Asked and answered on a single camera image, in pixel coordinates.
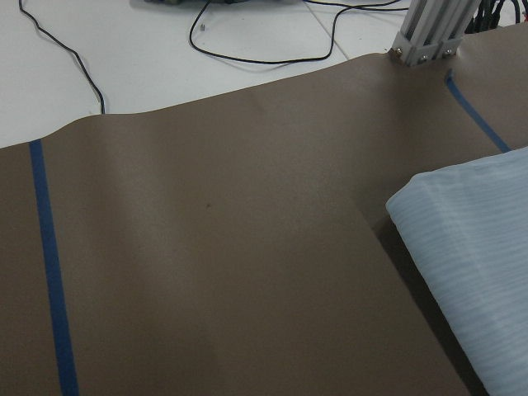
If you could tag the light blue button shirt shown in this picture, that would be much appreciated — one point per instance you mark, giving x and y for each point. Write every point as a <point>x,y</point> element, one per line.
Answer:
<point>465,227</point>

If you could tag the aluminium frame post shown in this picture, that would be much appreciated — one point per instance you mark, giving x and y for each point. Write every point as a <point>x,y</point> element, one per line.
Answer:
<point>432,30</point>

